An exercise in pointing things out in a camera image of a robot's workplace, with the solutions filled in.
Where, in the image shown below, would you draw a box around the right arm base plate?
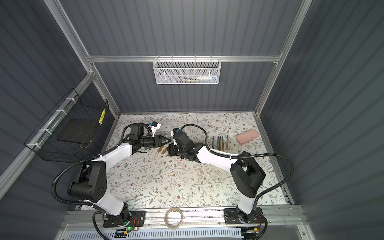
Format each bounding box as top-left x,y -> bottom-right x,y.
224,208 -> 266,225

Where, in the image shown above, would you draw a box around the coiled clear cable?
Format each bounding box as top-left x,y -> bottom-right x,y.
164,207 -> 184,230

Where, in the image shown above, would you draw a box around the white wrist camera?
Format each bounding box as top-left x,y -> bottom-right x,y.
170,128 -> 182,146
149,122 -> 161,137

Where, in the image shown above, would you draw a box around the black foam pad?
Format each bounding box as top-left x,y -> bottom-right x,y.
57,119 -> 94,145

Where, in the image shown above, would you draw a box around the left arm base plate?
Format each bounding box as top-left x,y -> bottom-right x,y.
103,211 -> 147,228

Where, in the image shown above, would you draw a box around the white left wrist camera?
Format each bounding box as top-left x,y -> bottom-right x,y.
149,122 -> 161,137

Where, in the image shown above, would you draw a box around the white wire mesh basket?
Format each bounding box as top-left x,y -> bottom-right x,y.
153,58 -> 222,85

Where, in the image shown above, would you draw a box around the white vent grille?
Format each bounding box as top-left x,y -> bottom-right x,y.
67,227 -> 244,240

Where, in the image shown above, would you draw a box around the yellow marker in basket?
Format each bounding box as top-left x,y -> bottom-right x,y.
98,108 -> 106,125

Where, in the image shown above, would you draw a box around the pens in white basket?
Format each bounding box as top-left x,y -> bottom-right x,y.
175,76 -> 219,84

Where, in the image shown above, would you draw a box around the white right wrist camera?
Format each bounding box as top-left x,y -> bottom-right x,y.
170,128 -> 182,146

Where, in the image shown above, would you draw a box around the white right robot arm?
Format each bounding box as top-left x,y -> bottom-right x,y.
168,129 -> 266,215

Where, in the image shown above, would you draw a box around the pink glasses case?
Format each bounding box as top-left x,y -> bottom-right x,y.
236,129 -> 260,146

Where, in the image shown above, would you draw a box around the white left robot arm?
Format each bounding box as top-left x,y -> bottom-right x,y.
68,122 -> 171,222

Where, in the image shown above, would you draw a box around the black wire basket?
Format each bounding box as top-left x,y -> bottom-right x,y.
25,90 -> 109,163

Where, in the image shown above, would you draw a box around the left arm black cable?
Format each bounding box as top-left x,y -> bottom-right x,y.
50,122 -> 142,240

